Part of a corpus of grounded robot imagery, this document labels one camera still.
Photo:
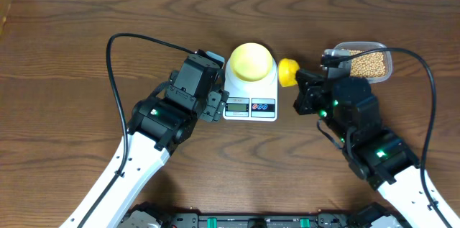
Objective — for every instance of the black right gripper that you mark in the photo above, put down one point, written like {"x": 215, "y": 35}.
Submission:
{"x": 307, "y": 90}

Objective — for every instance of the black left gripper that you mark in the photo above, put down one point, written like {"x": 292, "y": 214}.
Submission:
{"x": 216, "y": 105}

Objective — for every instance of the yellow measuring scoop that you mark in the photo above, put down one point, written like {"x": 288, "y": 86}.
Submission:
{"x": 287, "y": 70}

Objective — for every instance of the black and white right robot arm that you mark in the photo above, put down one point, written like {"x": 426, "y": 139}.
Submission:
{"x": 373, "y": 151}

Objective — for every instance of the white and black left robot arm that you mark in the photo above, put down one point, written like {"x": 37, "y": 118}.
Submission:
{"x": 150, "y": 137}

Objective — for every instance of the white digital kitchen scale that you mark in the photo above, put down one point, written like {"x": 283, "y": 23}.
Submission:
{"x": 251, "y": 100}

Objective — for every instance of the yellow bowl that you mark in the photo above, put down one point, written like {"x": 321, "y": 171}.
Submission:
{"x": 251, "y": 62}

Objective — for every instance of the soybeans in container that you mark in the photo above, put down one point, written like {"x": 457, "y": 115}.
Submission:
{"x": 368, "y": 66}

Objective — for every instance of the clear plastic container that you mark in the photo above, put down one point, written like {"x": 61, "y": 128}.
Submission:
{"x": 359, "y": 47}

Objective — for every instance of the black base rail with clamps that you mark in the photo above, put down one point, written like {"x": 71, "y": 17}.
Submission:
{"x": 194, "y": 220}

